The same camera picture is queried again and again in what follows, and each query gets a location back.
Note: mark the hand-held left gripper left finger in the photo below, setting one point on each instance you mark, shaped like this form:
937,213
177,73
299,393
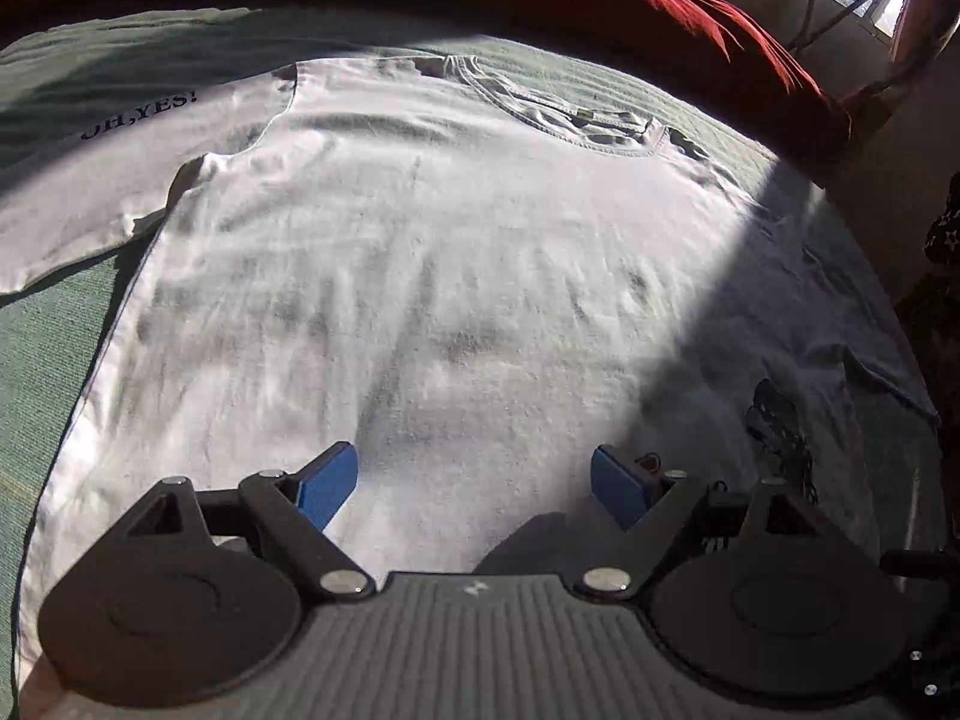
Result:
330,484

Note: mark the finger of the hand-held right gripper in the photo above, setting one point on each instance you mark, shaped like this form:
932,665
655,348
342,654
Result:
919,565

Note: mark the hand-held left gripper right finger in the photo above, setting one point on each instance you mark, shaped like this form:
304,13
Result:
615,487

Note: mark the white printed t-shirt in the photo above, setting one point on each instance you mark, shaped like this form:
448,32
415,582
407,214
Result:
450,277

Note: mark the metal clothes drying rack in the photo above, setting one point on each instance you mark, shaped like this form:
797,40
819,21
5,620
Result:
814,7

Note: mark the black star-patterned cloth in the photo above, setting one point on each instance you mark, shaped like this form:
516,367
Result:
946,225

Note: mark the red quilt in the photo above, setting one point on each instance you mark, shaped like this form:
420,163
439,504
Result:
675,22

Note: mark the pink curtain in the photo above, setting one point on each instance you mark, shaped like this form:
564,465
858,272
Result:
926,0

